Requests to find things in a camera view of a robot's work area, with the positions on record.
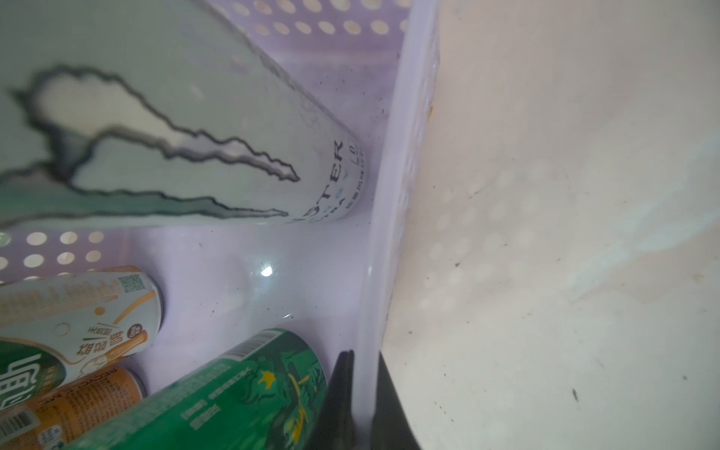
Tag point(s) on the white Monster can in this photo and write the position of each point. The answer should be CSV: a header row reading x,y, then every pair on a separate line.
x,y
133,113

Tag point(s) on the green white tea can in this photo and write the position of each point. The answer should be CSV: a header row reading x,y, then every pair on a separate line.
x,y
58,330

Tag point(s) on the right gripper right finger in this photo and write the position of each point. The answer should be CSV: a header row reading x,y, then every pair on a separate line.
x,y
390,427

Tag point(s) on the orange drink can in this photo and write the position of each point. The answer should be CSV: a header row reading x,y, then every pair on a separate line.
x,y
56,419

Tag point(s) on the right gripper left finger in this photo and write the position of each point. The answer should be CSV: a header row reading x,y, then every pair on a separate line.
x,y
334,429

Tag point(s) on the lilac plastic basket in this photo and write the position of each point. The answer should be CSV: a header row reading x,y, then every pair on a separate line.
x,y
222,282

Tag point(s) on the green soda can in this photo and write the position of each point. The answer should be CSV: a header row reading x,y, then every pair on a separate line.
x,y
265,393

